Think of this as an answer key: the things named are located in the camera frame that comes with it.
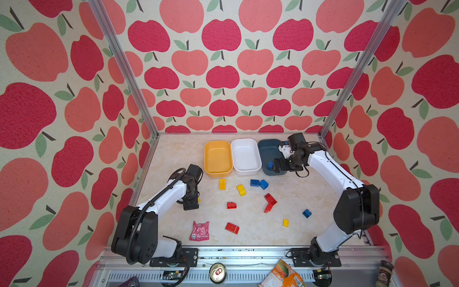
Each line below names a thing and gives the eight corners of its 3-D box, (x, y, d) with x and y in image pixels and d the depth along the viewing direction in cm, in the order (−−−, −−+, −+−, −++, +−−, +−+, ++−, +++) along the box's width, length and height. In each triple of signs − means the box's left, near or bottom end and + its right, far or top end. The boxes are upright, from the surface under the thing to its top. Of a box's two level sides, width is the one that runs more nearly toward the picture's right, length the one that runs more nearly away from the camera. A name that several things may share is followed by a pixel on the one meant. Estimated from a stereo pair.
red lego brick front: (224, 229, 84) (224, 227, 82) (227, 223, 86) (227, 221, 84) (237, 235, 82) (237, 233, 81) (239, 228, 84) (239, 227, 82)
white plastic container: (231, 175, 103) (231, 169, 98) (231, 145, 118) (231, 139, 113) (261, 175, 103) (262, 169, 98) (257, 145, 118) (258, 139, 113)
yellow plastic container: (202, 178, 102) (201, 172, 97) (206, 147, 117) (205, 140, 112) (232, 178, 102) (232, 172, 97) (232, 147, 117) (232, 140, 112)
